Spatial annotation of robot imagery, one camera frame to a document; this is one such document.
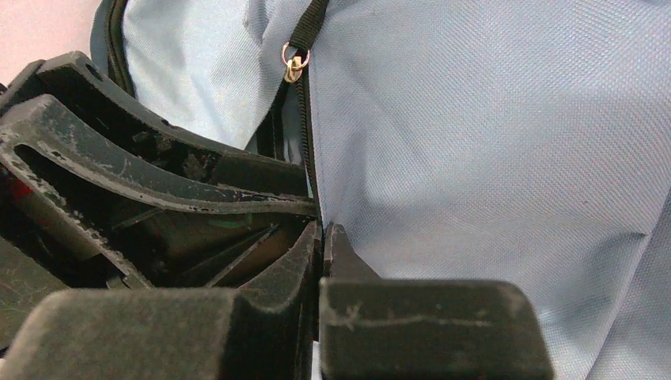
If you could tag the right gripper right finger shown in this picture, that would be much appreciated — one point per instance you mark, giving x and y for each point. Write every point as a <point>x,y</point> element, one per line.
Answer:
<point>375,328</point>

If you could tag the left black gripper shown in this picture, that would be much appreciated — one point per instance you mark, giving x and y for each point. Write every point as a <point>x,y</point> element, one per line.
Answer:
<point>95,199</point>

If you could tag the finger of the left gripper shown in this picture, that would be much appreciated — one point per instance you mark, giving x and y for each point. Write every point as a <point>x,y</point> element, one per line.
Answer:
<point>75,81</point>

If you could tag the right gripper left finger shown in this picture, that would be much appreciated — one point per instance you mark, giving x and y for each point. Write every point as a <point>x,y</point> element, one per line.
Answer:
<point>261,330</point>

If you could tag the blue-grey backpack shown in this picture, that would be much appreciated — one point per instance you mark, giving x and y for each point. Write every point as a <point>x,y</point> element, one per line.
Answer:
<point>527,141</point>

